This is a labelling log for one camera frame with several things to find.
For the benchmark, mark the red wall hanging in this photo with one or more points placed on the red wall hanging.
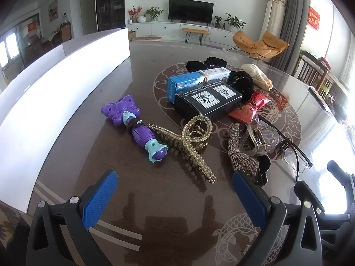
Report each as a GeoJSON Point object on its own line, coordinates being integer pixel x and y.
{"type": "Point", "coordinates": [314, 18]}

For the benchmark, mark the black remote control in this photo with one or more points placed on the black remote control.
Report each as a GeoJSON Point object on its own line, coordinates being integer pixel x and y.
{"type": "Point", "coordinates": [319, 97]}

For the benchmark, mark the clear plastic hair claw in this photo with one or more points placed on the clear plastic hair claw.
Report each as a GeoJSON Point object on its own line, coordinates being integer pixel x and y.
{"type": "Point", "coordinates": [266, 144]}

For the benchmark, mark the red flowers in vase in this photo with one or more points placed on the red flowers in vase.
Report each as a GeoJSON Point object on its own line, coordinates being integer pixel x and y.
{"type": "Point", "coordinates": [134, 12]}

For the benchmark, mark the purple butterfly toy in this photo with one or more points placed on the purple butterfly toy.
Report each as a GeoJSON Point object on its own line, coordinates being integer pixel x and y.
{"type": "Point", "coordinates": [122, 109]}

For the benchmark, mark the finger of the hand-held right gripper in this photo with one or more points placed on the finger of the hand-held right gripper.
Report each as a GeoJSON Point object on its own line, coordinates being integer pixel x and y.
{"type": "Point", "coordinates": [341, 176]}
{"type": "Point", "coordinates": [305, 191]}

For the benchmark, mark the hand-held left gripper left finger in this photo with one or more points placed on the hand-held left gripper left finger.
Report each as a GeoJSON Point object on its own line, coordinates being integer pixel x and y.
{"type": "Point", "coordinates": [99, 199]}

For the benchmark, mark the large leafy potted plant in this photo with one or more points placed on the large leafy potted plant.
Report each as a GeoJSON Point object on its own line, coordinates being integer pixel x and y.
{"type": "Point", "coordinates": [234, 21]}

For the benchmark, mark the black hair clip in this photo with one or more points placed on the black hair clip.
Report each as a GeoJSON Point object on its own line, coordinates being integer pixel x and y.
{"type": "Point", "coordinates": [263, 169]}

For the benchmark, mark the cream covered standing air conditioner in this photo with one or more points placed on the cream covered standing air conditioner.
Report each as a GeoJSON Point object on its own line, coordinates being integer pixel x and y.
{"type": "Point", "coordinates": [274, 13]}

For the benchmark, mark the dark glass display cabinet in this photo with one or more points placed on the dark glass display cabinet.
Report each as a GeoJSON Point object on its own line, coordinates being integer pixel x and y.
{"type": "Point", "coordinates": [109, 2]}

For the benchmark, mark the cream mesh cloth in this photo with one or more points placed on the cream mesh cloth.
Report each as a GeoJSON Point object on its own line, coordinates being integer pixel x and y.
{"type": "Point", "coordinates": [258, 76]}

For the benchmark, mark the orange lounge chair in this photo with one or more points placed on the orange lounge chair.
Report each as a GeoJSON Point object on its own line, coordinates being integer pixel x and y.
{"type": "Point", "coordinates": [266, 44]}

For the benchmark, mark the black scrunchie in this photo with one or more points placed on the black scrunchie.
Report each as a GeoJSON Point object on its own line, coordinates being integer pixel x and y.
{"type": "Point", "coordinates": [245, 84]}

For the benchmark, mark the black flat television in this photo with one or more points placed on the black flat television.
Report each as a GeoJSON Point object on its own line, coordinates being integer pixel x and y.
{"type": "Point", "coordinates": [191, 10]}

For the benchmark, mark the grey curtain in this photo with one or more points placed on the grey curtain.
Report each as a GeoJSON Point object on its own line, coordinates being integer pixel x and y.
{"type": "Point", "coordinates": [294, 19]}

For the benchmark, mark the red packet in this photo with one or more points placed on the red packet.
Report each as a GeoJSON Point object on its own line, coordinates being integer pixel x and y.
{"type": "Point", "coordinates": [244, 112]}

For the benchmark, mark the black frame eyeglasses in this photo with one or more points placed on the black frame eyeglasses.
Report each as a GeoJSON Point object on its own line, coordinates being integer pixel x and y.
{"type": "Point", "coordinates": [288, 141]}

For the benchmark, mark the rhinestone bow hair clip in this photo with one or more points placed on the rhinestone bow hair clip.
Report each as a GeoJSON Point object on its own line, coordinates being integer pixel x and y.
{"type": "Point", "coordinates": [234, 141]}

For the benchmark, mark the white television cabinet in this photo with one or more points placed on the white television cabinet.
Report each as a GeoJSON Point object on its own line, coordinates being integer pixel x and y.
{"type": "Point", "coordinates": [166, 30]}

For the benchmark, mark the brown wooden side cabinet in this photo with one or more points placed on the brown wooden side cabinet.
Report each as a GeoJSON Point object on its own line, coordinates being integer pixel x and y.
{"type": "Point", "coordinates": [65, 32]}

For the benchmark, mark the framed wall painting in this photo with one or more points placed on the framed wall painting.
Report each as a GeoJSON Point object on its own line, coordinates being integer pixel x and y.
{"type": "Point", "coordinates": [52, 10]}

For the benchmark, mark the small green potted plant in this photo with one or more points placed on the small green potted plant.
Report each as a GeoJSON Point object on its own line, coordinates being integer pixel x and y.
{"type": "Point", "coordinates": [217, 20]}

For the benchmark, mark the round pink rug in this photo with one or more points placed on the round pink rug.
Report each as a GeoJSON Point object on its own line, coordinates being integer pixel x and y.
{"type": "Point", "coordinates": [148, 38]}

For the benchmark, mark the white round vase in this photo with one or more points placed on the white round vase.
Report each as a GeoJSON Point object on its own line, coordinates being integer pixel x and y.
{"type": "Point", "coordinates": [142, 18]}

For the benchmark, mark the gold pearl hair claw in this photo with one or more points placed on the gold pearl hair claw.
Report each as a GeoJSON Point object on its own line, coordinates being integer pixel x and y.
{"type": "Point", "coordinates": [194, 158]}

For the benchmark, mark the brown patterned glass desktop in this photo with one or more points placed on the brown patterned glass desktop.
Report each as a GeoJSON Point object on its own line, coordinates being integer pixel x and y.
{"type": "Point", "coordinates": [138, 69]}

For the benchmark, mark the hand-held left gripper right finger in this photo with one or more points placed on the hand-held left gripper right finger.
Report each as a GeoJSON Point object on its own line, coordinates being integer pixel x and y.
{"type": "Point", "coordinates": [249, 199]}

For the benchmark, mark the black cardboard box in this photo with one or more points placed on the black cardboard box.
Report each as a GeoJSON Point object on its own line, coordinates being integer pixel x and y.
{"type": "Point", "coordinates": [205, 99]}

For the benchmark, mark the blue and white carton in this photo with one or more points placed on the blue and white carton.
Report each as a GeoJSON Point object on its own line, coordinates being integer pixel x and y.
{"type": "Point", "coordinates": [185, 81]}

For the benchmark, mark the red door poster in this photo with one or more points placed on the red door poster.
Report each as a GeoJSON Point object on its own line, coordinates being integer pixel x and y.
{"type": "Point", "coordinates": [31, 30]}

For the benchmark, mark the wooden bench with metal legs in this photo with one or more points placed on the wooden bench with metal legs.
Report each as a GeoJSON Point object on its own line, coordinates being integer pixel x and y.
{"type": "Point", "coordinates": [195, 30]}

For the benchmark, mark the black knit cloth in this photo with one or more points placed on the black knit cloth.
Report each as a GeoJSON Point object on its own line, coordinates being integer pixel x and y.
{"type": "Point", "coordinates": [216, 61]}
{"type": "Point", "coordinates": [195, 66]}

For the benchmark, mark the dark wooden chair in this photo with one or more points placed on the dark wooden chair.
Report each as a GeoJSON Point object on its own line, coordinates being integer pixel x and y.
{"type": "Point", "coordinates": [307, 69]}

